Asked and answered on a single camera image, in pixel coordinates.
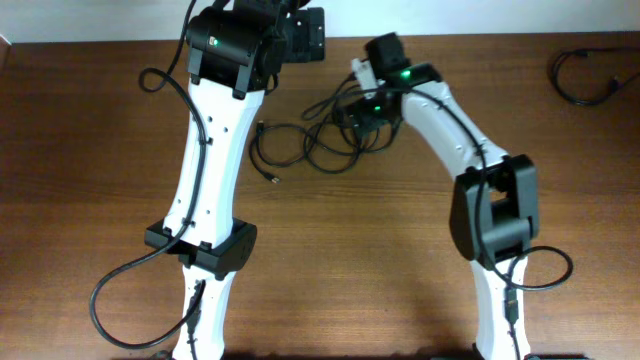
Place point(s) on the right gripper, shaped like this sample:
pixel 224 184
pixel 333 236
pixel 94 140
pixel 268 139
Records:
pixel 357 117

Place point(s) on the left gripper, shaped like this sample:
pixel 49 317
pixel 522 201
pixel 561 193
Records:
pixel 312 39

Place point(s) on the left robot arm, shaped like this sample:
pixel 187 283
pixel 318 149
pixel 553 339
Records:
pixel 234 58

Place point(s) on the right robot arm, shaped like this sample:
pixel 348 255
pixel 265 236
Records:
pixel 494 214

